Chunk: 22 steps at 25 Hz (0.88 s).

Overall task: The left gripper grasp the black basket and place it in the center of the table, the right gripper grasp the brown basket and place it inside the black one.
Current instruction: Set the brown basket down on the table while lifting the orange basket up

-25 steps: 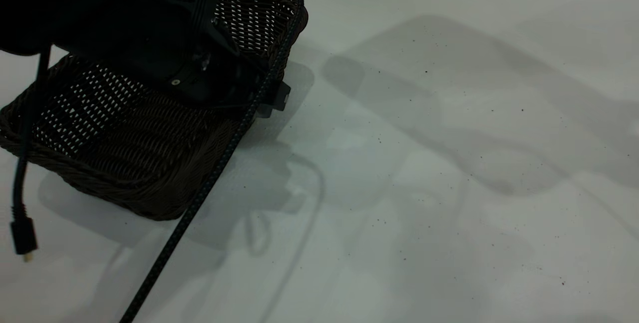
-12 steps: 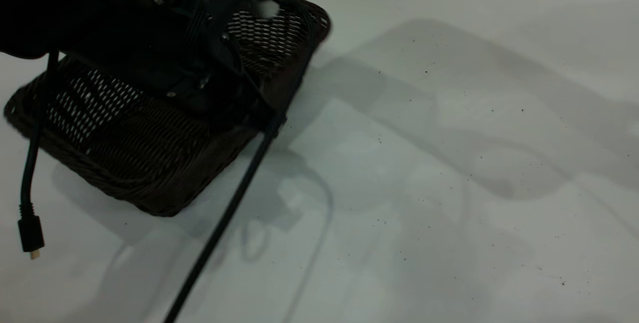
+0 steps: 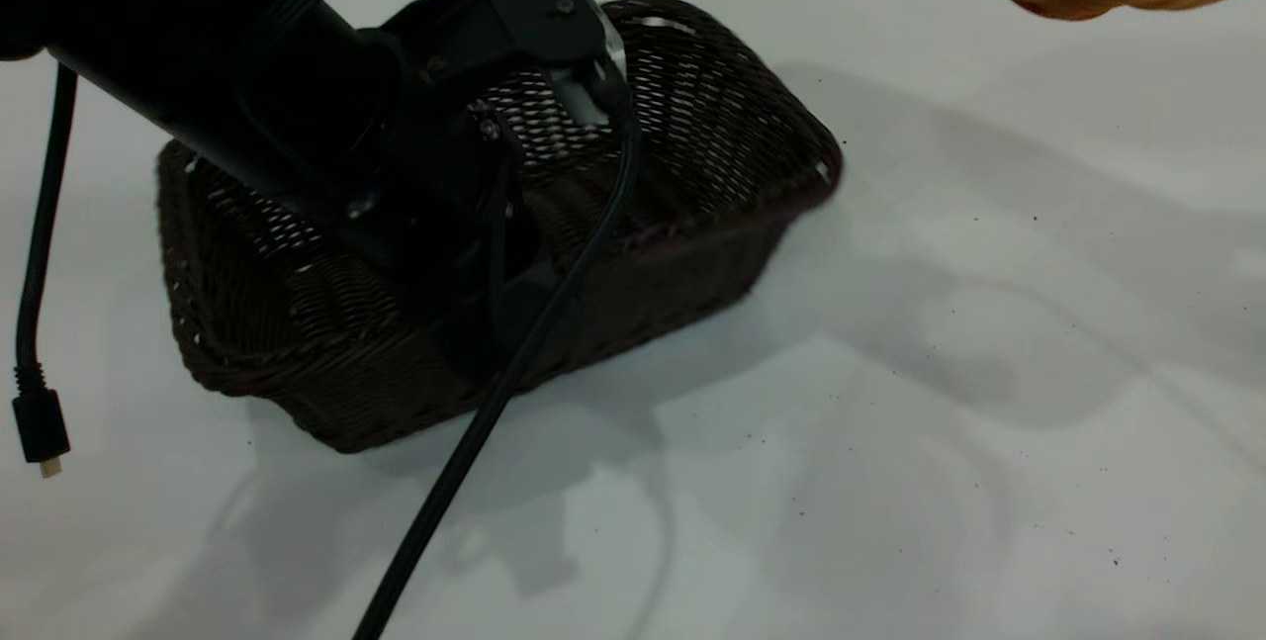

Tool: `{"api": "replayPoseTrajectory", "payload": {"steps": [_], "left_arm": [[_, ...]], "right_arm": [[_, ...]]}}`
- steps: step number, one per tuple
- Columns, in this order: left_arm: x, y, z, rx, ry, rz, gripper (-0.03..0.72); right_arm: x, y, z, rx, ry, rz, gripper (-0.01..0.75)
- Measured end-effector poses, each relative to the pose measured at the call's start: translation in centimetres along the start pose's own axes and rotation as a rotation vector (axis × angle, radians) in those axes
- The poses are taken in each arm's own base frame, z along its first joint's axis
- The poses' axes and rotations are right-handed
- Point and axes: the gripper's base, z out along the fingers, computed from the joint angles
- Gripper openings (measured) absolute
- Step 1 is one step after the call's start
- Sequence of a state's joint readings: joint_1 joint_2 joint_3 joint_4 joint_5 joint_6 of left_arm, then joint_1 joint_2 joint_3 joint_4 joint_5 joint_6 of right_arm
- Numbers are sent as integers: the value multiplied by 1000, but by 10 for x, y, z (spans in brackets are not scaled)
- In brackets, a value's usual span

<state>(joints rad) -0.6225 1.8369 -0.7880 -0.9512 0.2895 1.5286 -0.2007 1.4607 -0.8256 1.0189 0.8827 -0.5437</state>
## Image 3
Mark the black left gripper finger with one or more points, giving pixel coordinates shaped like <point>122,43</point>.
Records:
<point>463,338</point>
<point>529,319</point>

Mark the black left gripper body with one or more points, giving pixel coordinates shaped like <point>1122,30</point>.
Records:
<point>435,126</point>

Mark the black woven basket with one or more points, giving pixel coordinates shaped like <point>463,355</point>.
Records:
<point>653,269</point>

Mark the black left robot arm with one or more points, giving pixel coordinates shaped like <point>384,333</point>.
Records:
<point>178,46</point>

